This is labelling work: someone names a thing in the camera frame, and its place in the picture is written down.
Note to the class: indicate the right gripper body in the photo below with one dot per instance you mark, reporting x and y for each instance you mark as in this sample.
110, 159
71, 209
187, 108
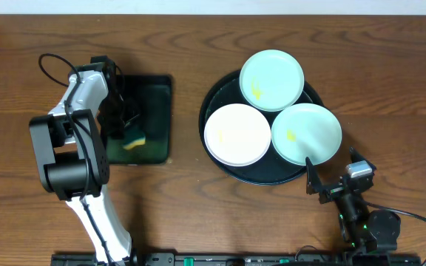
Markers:
334, 189

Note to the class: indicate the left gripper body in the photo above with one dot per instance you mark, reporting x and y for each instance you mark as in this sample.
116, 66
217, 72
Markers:
116, 120

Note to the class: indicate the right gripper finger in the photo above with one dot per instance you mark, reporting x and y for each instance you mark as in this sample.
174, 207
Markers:
357, 157
314, 184

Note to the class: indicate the green yellow sponge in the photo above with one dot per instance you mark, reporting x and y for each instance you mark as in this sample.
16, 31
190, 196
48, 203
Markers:
133, 136

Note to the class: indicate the white pink plate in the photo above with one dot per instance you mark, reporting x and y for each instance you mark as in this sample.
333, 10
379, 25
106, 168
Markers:
237, 135

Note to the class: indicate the mint plate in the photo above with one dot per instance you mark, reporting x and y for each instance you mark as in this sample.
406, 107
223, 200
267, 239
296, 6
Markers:
271, 80
306, 131

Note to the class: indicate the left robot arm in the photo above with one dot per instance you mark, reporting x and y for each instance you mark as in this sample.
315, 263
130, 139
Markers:
71, 156

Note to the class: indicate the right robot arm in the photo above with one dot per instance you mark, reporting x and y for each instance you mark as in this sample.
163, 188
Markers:
368, 231

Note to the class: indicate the black rectangular tray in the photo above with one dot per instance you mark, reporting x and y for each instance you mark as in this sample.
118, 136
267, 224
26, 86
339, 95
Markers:
153, 95

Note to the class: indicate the black round tray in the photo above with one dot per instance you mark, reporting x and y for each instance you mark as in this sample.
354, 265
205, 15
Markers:
271, 169

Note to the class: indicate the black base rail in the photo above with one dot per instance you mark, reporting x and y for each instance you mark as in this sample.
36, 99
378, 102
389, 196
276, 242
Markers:
170, 259

